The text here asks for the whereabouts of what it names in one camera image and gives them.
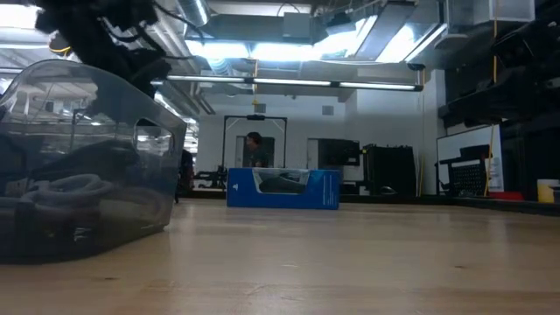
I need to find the blue game controller box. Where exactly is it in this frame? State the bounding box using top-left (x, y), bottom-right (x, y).
top-left (226, 167), bottom-right (342, 211)

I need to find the whiteboard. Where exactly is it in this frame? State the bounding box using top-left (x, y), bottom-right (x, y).
top-left (436, 124), bottom-right (505, 193)

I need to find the black monitor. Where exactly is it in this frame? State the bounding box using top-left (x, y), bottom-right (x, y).
top-left (317, 138), bottom-right (361, 168)

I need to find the person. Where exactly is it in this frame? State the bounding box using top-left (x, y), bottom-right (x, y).
top-left (244, 130), bottom-right (270, 169)

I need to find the red flat object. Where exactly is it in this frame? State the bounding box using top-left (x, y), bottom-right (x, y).
top-left (487, 190), bottom-right (525, 201)

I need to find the black perforated stand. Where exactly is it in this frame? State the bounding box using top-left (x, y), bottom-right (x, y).
top-left (435, 143), bottom-right (491, 197)

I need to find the black aluminium table frame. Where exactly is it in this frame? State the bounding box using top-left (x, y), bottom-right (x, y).
top-left (174, 190), bottom-right (560, 216)

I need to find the yellow and white container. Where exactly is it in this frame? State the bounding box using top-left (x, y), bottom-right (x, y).
top-left (536, 178), bottom-right (560, 204)

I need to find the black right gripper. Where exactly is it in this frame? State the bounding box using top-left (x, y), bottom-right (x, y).
top-left (438, 52), bottom-right (560, 128)

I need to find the white braided USB-C cable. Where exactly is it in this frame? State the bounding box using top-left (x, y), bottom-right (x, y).
top-left (19, 173), bottom-right (117, 211)

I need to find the grey translucent plastic bin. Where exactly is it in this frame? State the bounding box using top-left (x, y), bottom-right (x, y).
top-left (0, 59), bottom-right (188, 265)

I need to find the long ceiling light fixture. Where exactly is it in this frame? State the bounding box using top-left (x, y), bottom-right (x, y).
top-left (164, 74), bottom-right (424, 92)

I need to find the black equipment rack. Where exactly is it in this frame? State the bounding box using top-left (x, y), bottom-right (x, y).
top-left (361, 143), bottom-right (417, 197)

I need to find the yellow hanging cable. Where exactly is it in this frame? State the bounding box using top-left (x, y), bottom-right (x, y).
top-left (483, 0), bottom-right (500, 196)

